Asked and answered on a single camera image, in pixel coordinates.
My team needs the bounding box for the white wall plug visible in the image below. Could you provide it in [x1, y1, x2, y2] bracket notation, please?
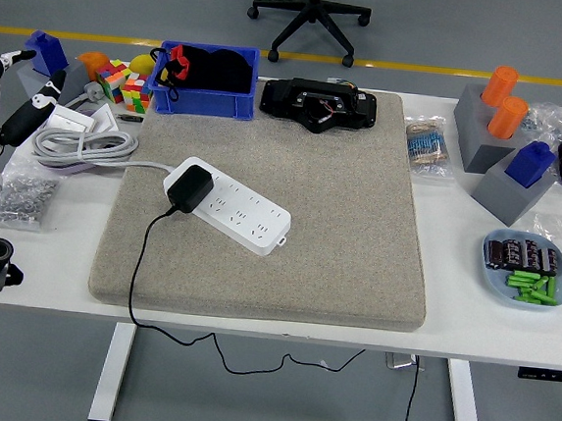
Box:
[81, 81, 108, 105]

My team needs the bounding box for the white square frame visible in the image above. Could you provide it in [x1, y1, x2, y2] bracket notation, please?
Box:
[90, 101, 123, 136]

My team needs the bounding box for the clear bag of resistors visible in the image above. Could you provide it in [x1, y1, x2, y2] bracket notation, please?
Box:
[398, 112, 461, 181]

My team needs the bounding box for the white power strip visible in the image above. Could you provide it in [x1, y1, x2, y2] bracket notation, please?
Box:
[157, 153, 298, 259]

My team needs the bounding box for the yellow ball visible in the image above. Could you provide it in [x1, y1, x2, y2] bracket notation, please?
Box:
[128, 52, 157, 78]

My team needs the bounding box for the light blue oval plate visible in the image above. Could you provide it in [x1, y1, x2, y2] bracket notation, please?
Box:
[477, 227, 562, 314]

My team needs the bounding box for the black hanging cable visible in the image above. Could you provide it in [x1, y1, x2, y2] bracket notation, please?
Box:
[400, 353, 423, 421]

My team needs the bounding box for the white switch plate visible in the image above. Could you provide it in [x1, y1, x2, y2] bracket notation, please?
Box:
[44, 103, 99, 135]

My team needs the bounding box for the black device housing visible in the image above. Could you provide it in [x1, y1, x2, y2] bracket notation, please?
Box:
[257, 74, 381, 140]

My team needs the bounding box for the black pouch with red trim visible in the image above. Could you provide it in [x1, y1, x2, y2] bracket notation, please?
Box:
[145, 41, 256, 109]

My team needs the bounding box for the white table leg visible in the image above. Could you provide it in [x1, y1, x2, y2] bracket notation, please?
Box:
[441, 357, 493, 421]
[87, 321, 138, 421]

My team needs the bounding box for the large grey block holder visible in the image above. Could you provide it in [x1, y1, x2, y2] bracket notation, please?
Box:
[447, 82, 531, 179]

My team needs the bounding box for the thin black plug cord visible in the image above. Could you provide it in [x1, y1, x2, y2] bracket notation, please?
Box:
[122, 202, 378, 387]

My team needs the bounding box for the blue plastic block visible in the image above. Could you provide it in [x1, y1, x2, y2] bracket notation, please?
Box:
[22, 28, 72, 79]
[503, 137, 559, 192]

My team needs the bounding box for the multicolour puzzle cube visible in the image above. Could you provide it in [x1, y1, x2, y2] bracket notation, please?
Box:
[119, 72, 155, 116]
[91, 58, 132, 105]

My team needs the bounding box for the clear plastic bag with parts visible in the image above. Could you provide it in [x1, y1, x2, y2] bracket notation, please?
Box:
[518, 99, 562, 163]

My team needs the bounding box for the black table control panel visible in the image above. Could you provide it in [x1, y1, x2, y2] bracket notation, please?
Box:
[515, 365, 562, 384]

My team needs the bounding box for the dark brown capacitor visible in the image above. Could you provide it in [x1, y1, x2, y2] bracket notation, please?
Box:
[537, 247, 561, 276]
[483, 238, 506, 270]
[518, 238, 543, 272]
[499, 237, 526, 271]

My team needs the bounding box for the grey-brown mat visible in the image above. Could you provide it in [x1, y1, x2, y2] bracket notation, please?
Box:
[85, 66, 445, 336]

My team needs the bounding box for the blue plastic bin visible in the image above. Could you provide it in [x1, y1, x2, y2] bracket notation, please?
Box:
[144, 38, 262, 123]

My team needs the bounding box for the metal bracket under table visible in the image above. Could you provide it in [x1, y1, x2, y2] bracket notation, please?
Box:
[384, 351, 427, 373]

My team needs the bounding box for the black plug adapter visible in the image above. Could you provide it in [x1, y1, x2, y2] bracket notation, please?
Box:
[165, 161, 217, 217]

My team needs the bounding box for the black office chair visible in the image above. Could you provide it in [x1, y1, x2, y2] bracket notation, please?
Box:
[242, 0, 374, 72]

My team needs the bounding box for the grey power cord coil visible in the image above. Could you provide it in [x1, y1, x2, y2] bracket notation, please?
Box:
[29, 89, 183, 179]

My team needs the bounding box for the clear bag of metal screws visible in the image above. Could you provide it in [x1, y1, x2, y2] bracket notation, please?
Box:
[0, 155, 66, 236]

